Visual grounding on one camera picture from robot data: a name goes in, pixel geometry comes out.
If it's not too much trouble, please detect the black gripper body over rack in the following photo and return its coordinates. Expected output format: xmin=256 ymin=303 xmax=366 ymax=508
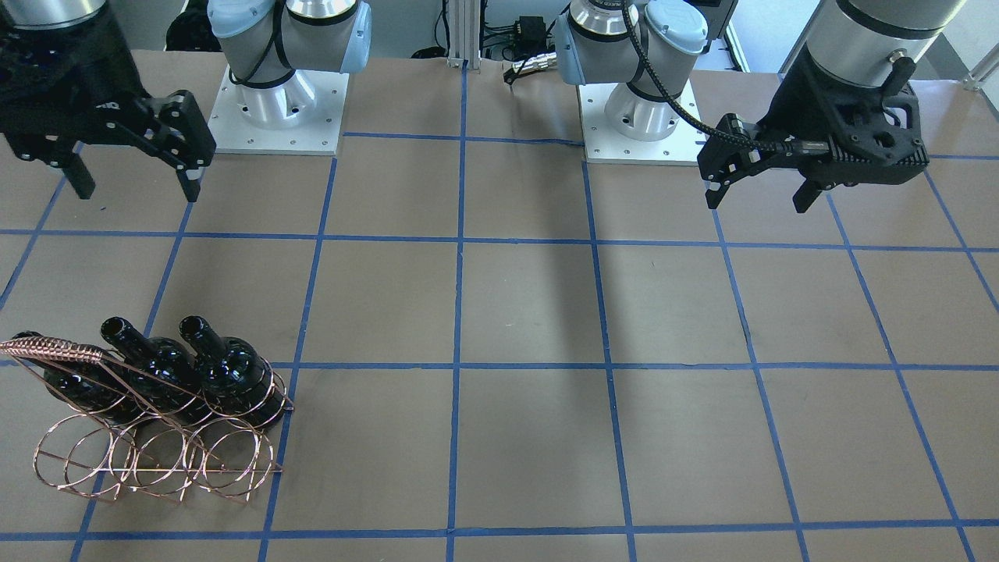
xmin=2 ymin=16 xmax=215 ymax=171

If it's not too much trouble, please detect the black gripper body with camera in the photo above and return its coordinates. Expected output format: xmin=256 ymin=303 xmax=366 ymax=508
xmin=697 ymin=49 xmax=929 ymax=192

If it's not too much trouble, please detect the dark wine bottle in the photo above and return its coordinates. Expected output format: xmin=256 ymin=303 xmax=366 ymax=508
xmin=101 ymin=317 xmax=215 ymax=427

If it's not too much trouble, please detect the robot arm carrying bottle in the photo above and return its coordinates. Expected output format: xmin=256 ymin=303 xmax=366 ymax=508
xmin=554 ymin=1 xmax=963 ymax=213

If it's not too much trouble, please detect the robot arm over wine rack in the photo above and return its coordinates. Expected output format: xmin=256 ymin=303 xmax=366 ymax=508
xmin=2 ymin=1 xmax=372 ymax=202

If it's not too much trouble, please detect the dark bottle in rack inner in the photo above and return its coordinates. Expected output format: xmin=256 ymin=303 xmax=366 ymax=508
xmin=179 ymin=315 xmax=285 ymax=431

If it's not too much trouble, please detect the dark bottle in rack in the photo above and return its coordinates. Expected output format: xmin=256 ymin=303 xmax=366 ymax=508
xmin=179 ymin=315 xmax=285 ymax=431
xmin=2 ymin=331 xmax=145 ymax=425

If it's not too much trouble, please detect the dark bottle in rack outer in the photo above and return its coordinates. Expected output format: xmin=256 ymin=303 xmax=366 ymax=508
xmin=2 ymin=331 xmax=145 ymax=425

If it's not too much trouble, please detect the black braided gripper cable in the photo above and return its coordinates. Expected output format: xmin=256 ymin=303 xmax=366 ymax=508
xmin=623 ymin=0 xmax=828 ymax=151

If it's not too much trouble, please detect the white base plate bottle side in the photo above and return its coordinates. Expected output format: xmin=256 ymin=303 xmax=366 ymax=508
xmin=578 ymin=84 xmax=706 ymax=166

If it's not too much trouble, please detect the white base plate rack side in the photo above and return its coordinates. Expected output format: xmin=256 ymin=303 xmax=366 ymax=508
xmin=209 ymin=70 xmax=350 ymax=157

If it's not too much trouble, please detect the copper wire wine rack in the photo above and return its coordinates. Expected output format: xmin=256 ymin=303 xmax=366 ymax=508
xmin=2 ymin=336 xmax=284 ymax=504

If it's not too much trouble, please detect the aluminium frame post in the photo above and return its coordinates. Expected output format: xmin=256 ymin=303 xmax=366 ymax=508
xmin=445 ymin=0 xmax=485 ymax=73

